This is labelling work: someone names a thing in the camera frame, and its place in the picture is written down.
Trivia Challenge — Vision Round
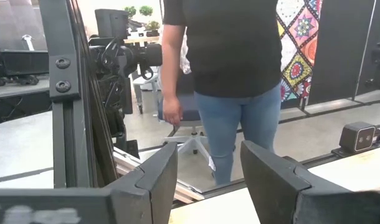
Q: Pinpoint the green plant in black pot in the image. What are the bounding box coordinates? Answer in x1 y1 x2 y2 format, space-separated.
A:
145 20 161 37

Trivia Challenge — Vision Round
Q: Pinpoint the person's hand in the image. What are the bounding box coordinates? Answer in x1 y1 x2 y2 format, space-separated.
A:
162 95 184 127

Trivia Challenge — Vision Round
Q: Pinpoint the black table-level camera box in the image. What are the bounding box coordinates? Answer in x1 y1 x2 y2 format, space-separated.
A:
338 121 380 153

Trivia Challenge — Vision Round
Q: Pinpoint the black wheeled cart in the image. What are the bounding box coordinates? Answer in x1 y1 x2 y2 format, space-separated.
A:
0 49 50 87

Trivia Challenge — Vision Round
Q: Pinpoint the grey aluminium frame post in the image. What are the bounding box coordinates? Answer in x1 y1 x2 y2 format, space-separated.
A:
39 0 91 189

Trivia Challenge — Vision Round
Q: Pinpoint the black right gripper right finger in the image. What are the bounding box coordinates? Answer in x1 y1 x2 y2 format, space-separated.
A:
240 139 380 224

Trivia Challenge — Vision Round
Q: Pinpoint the person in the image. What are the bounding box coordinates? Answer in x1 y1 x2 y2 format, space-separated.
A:
161 0 283 186

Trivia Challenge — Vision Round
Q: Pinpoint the black partition panel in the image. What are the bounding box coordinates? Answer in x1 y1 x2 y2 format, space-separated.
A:
308 0 376 105

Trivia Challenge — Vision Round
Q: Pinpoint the blue office chair white base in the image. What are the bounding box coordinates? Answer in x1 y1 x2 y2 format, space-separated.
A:
157 73 216 172

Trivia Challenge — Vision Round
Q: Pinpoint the colourful patterned quilt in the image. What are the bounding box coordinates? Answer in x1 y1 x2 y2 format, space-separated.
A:
275 0 323 103

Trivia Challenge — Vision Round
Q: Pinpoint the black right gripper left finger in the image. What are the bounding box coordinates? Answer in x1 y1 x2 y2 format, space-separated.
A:
104 142 179 224

